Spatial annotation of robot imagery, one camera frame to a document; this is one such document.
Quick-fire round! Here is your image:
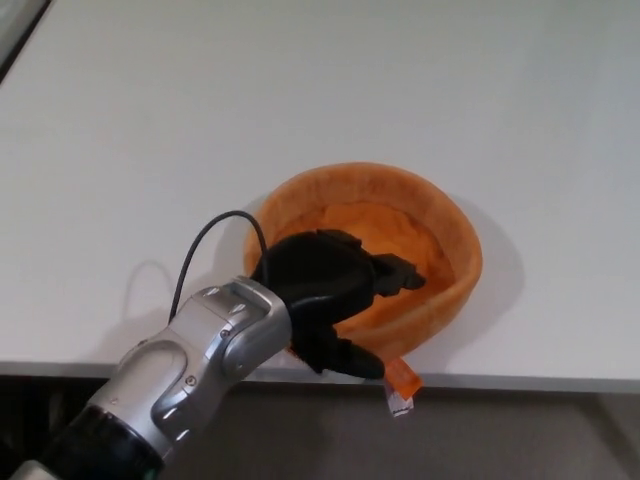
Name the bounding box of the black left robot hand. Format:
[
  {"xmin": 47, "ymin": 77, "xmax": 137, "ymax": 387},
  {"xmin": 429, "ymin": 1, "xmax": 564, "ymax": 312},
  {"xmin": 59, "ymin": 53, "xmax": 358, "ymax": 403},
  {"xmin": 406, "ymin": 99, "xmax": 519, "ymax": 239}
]
[{"xmin": 249, "ymin": 228, "xmax": 428, "ymax": 380}]

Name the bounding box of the orange soft plush plate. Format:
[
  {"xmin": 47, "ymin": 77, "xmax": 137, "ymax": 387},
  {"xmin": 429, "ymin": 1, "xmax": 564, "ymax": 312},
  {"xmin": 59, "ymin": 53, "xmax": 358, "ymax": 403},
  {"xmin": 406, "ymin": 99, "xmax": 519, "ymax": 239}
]
[{"xmin": 242, "ymin": 160, "xmax": 485, "ymax": 417}]

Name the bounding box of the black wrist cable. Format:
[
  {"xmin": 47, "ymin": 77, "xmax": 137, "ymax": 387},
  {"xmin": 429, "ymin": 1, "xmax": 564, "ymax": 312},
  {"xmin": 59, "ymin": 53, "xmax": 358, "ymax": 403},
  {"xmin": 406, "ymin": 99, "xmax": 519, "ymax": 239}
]
[{"xmin": 169, "ymin": 210, "xmax": 272, "ymax": 320}]

